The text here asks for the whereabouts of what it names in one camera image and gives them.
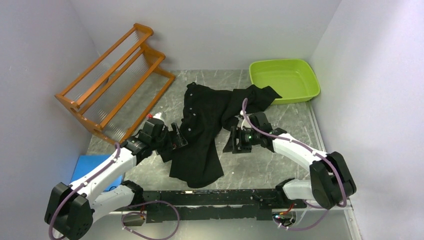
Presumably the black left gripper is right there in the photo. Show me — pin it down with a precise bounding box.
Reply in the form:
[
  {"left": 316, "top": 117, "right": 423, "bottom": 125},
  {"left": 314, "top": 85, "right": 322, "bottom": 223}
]
[{"left": 151, "top": 122, "right": 187, "bottom": 155}]

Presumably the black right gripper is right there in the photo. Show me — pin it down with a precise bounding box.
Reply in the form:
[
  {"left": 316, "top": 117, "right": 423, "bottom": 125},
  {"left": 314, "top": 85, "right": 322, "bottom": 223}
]
[{"left": 223, "top": 125, "right": 261, "bottom": 154}]

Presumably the black button shirt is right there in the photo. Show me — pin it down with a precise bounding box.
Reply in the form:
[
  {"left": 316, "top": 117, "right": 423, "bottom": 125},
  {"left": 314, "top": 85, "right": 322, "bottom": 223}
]
[{"left": 169, "top": 82, "right": 281, "bottom": 189}]

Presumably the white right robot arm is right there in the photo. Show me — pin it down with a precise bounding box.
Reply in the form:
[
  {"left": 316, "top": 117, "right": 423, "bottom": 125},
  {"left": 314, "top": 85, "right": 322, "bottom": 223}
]
[{"left": 223, "top": 112, "right": 357, "bottom": 210}]

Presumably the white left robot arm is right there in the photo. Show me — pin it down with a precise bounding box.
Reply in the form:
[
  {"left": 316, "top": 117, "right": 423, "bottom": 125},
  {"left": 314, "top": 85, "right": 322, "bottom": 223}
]
[{"left": 44, "top": 114, "right": 188, "bottom": 240}]

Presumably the orange wooden rack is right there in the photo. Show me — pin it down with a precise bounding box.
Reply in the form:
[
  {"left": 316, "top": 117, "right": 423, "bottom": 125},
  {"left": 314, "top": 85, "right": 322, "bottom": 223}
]
[{"left": 55, "top": 23, "right": 176, "bottom": 145}]

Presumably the green plastic basin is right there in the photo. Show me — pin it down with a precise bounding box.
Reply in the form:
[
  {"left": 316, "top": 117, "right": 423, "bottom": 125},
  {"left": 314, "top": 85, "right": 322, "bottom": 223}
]
[{"left": 249, "top": 58, "right": 321, "bottom": 105}]

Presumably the blue foam pad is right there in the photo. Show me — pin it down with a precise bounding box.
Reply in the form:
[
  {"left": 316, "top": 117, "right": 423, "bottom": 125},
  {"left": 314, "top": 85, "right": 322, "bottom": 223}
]
[{"left": 70, "top": 154, "right": 124, "bottom": 192}]

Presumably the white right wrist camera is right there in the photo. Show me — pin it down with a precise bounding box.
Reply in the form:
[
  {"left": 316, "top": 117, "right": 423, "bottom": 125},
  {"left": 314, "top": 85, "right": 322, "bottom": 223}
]
[{"left": 238, "top": 111, "right": 251, "bottom": 130}]

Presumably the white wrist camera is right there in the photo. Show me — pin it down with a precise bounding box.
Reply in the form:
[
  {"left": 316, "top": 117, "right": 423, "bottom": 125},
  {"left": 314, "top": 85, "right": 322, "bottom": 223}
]
[
  {"left": 238, "top": 111, "right": 251, "bottom": 130},
  {"left": 146, "top": 112, "right": 165, "bottom": 122}
]

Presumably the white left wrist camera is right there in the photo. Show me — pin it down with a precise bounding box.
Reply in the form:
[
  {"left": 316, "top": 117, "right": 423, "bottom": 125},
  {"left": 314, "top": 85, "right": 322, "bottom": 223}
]
[{"left": 146, "top": 112, "right": 165, "bottom": 122}]

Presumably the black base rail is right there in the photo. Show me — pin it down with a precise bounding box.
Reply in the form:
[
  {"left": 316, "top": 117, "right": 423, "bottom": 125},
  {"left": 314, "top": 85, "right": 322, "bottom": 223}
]
[{"left": 121, "top": 188, "right": 306, "bottom": 223}]

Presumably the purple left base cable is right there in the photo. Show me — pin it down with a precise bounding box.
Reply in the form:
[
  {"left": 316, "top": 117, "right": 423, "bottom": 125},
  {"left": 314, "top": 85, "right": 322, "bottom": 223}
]
[{"left": 110, "top": 200, "right": 181, "bottom": 240}]

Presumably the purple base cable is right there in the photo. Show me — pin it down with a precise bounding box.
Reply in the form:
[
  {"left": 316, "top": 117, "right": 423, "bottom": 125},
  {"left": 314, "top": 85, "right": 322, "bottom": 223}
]
[
  {"left": 110, "top": 200, "right": 181, "bottom": 240},
  {"left": 276, "top": 198, "right": 349, "bottom": 232}
]

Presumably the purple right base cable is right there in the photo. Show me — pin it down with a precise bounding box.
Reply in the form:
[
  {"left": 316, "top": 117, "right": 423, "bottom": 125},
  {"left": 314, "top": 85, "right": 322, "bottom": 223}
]
[{"left": 276, "top": 198, "right": 349, "bottom": 232}]

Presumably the aluminium frame rail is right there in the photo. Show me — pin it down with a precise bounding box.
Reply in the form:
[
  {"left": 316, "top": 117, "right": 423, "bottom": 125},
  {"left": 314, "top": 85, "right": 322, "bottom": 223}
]
[{"left": 52, "top": 198, "right": 364, "bottom": 240}]

